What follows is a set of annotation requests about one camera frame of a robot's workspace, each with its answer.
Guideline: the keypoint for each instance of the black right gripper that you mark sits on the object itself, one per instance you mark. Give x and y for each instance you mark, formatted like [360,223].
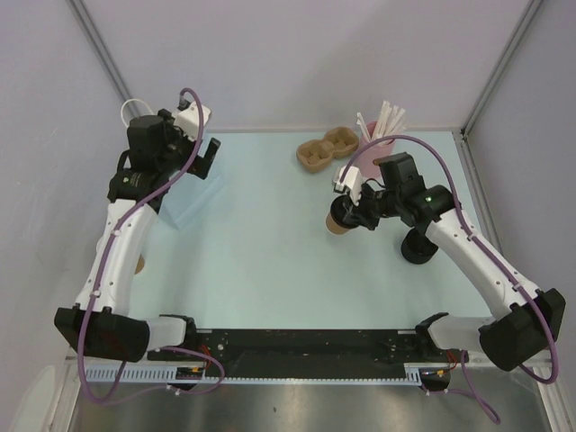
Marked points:
[358,213]

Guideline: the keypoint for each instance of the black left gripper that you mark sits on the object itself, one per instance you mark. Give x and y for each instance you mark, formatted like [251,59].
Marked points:
[172,130]

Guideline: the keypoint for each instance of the light blue paper bag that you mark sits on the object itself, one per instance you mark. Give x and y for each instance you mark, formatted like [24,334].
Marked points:
[187,194]

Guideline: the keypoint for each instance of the single brown paper cup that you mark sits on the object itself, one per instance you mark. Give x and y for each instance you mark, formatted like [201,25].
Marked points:
[334,227]

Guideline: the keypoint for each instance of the brown paper cups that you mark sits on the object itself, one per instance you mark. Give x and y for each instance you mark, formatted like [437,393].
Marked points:
[140,265]

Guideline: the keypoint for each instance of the single black cup lid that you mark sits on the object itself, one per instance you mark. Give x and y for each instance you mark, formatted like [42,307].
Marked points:
[342,212]

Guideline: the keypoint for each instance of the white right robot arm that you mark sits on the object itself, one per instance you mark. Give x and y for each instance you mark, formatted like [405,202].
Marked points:
[524,320]

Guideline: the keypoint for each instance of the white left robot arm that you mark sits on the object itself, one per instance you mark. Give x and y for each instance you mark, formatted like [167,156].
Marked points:
[99,324]

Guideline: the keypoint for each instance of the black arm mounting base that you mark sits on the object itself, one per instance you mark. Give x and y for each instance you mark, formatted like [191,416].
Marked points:
[318,350]

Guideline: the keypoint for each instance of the pink straw holder cup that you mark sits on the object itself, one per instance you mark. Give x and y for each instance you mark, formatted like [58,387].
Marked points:
[366,164]

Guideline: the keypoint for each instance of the stacked black cup lids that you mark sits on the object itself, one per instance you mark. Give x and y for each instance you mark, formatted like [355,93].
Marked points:
[417,248]

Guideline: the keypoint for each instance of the white wrapped straws bundle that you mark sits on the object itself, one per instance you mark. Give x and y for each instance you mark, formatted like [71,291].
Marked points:
[390,121]

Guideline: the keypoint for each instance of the brown pulp carrier stack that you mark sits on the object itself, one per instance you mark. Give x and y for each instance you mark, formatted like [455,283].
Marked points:
[317,154]

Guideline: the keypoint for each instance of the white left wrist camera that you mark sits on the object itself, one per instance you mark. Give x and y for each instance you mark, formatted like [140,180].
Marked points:
[188,120]

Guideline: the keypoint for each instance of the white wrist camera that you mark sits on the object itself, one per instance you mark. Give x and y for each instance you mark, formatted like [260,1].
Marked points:
[348,181]
[188,120]

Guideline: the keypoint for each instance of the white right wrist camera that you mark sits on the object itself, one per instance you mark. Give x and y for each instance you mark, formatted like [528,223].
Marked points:
[348,181]

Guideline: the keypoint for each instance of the white slotted cable duct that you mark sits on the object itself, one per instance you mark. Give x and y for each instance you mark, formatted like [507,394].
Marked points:
[395,374]

